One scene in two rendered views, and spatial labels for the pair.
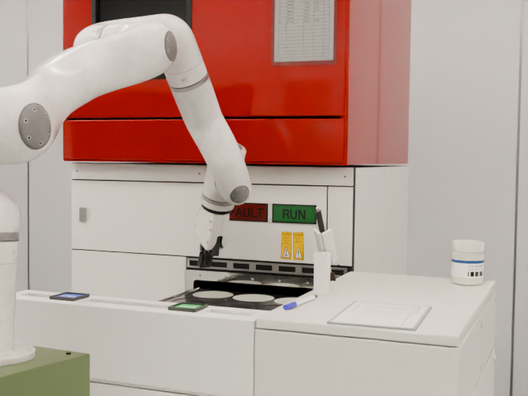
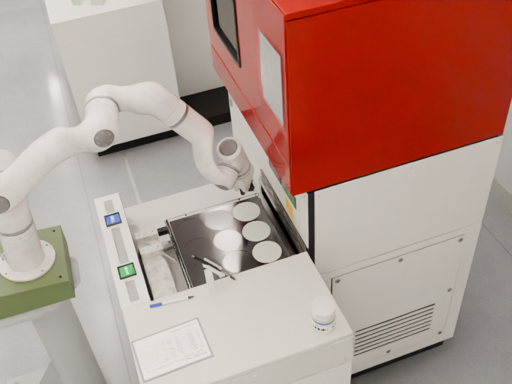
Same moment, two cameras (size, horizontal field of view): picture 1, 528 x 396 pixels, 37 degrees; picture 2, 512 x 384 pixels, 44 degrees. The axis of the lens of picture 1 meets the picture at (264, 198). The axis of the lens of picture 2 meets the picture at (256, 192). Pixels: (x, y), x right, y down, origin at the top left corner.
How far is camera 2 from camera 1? 2.01 m
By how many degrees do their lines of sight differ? 61
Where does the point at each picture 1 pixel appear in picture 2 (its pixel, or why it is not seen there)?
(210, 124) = (194, 144)
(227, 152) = (203, 166)
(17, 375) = (13, 294)
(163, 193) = not seen: hidden behind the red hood
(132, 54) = (78, 143)
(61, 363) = (45, 286)
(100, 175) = not seen: hidden behind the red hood
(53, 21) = not seen: outside the picture
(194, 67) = (164, 120)
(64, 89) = (30, 170)
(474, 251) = (316, 317)
